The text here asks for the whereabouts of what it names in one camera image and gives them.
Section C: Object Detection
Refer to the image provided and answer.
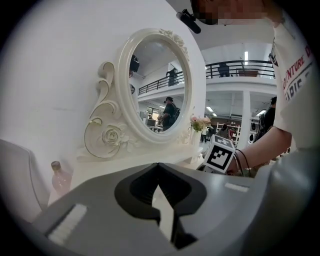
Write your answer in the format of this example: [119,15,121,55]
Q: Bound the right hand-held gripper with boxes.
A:
[196,134,237,175]

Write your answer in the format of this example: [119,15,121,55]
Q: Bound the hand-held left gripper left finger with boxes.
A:
[31,161,176,256]

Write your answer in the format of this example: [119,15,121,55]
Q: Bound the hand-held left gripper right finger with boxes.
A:
[157,161,266,256]

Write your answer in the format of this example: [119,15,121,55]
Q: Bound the white ornate dressing table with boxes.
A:
[49,143,205,241]

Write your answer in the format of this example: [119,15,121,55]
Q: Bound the person's right forearm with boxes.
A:
[229,125,293,176]

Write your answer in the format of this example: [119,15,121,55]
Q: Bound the pink flowers in white vase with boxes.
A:
[189,114,212,149]

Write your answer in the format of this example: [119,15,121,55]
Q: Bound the pink bottle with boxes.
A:
[50,160,74,199]

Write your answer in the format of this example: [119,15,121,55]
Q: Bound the grey office chair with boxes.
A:
[0,138,51,224]

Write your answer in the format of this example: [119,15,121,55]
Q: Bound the black balcony railing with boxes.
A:
[204,59,276,80]

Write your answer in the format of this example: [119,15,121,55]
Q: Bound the person's white printed shirt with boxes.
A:
[270,16,320,151]

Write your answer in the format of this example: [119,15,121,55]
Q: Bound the oval white-framed mirror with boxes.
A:
[76,27,195,162]

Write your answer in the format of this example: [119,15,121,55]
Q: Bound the person's head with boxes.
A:
[189,0,284,26]

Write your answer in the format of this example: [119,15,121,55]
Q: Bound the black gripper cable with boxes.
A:
[234,148,252,177]

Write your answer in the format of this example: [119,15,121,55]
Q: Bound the black head-mounted camera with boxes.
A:
[175,8,202,35]

